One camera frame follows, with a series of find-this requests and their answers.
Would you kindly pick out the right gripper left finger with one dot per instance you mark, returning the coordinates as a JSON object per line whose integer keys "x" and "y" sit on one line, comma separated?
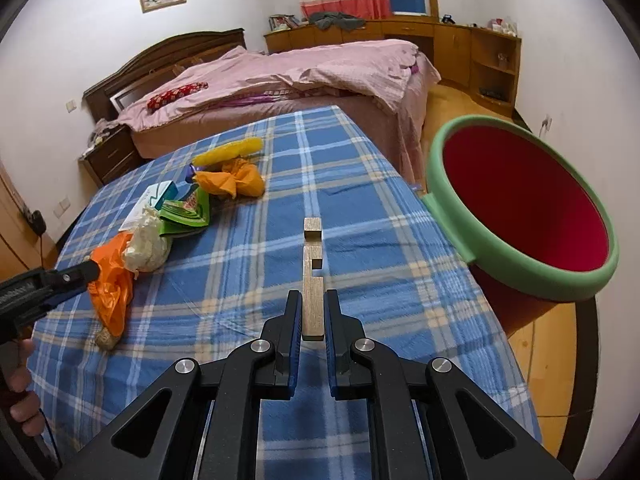
{"x": 199, "y": 420}

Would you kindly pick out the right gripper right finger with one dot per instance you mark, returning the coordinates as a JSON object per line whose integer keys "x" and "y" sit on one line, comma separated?
{"x": 427, "y": 420}

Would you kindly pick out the orange plastic bag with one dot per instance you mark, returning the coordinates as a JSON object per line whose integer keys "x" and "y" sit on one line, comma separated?
{"x": 113, "y": 290}

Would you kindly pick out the white tissue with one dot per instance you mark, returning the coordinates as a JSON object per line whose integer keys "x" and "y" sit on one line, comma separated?
{"x": 147, "y": 250}

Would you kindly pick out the white medicine box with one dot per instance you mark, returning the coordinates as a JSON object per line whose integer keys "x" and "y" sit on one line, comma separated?
{"x": 152, "y": 198}

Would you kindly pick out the wooden block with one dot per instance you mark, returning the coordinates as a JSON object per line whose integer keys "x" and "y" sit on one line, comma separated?
{"x": 313, "y": 287}

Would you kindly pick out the green snack wrapper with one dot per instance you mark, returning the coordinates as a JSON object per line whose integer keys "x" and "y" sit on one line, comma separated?
{"x": 179, "y": 218}

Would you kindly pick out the orange wrapper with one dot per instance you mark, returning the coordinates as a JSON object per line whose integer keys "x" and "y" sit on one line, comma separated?
{"x": 237, "y": 177}

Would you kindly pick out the person's left hand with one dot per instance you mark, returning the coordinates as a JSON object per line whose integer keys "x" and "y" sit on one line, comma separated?
{"x": 26, "y": 410}

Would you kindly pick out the wooden wardrobe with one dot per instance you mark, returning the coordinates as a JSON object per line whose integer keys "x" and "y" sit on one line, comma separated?
{"x": 21, "y": 248}

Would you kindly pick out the peanut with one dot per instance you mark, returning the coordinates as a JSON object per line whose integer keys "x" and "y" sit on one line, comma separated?
{"x": 105, "y": 340}

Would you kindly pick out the blue plaid tablecloth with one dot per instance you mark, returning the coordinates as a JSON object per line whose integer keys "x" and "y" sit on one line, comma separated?
{"x": 383, "y": 253}

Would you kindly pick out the dark wooden nightstand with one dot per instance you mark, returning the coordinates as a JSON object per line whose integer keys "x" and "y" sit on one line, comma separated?
{"x": 112, "y": 158}

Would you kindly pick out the purple wrapper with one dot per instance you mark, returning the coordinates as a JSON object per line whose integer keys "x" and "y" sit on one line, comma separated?
{"x": 190, "y": 173}

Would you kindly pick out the red bin with green rim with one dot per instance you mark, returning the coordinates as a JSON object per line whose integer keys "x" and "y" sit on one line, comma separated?
{"x": 522, "y": 218}

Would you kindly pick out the red floral pillow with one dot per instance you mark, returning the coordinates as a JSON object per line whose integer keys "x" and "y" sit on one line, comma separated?
{"x": 166, "y": 97}

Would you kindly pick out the yellow sponge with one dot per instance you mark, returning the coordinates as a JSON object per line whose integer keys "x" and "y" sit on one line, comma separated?
{"x": 228, "y": 151}

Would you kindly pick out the wooden bed with headboard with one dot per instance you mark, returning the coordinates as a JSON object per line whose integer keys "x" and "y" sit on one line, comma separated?
{"x": 396, "y": 134}

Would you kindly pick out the pink quilt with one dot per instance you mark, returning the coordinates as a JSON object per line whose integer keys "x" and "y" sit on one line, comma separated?
{"x": 377, "y": 68}

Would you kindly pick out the long wooden cabinet desk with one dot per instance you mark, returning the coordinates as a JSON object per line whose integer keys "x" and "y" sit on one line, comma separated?
{"x": 484, "y": 63}

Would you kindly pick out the dark clothes pile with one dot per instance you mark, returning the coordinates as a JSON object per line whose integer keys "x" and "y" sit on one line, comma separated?
{"x": 324, "y": 20}

